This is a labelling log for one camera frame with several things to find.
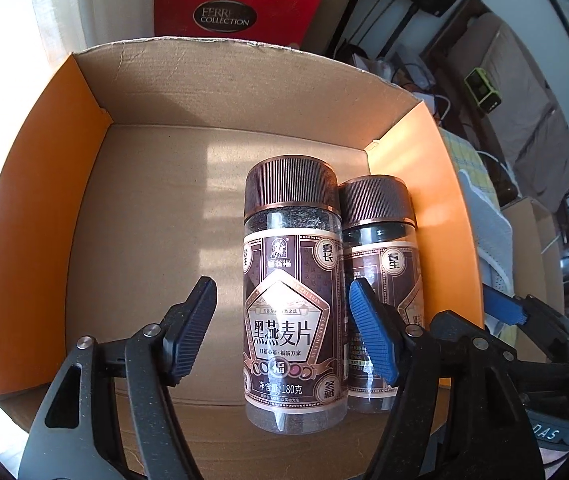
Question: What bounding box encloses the white charging cable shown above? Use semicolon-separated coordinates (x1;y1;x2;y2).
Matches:
429;92;454;122

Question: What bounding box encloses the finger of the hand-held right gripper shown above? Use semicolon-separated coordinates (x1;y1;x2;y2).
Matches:
481;282;569;366

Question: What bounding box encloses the white mesh cloth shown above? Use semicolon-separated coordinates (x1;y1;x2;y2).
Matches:
457;169;521;347

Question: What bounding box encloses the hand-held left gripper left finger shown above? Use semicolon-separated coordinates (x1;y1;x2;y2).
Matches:
19;276;218;480

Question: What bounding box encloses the white curtain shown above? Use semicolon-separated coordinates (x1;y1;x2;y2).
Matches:
28;0;158;57

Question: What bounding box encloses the dark wooden sofa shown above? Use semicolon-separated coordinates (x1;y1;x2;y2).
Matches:
423;0;569;202

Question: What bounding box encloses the plain cardboard carton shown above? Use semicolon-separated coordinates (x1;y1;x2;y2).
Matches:
501;196;566;342

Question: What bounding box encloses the green handheld device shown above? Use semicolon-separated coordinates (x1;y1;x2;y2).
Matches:
464;66;503;114

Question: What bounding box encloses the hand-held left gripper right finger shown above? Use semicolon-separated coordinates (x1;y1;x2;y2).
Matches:
347;277;547;480

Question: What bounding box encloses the orange-lined cardboard box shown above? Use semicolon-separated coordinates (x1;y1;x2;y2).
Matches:
0;35;485;406

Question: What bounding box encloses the brown-lidded oat jar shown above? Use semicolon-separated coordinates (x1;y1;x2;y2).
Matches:
242;156;352;435
337;176;432;415

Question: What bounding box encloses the beige sofa cushion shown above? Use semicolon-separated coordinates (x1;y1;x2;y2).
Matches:
447;12;565;181

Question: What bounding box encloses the red chocolate gift bag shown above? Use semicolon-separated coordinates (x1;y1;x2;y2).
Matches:
154;0;322;52

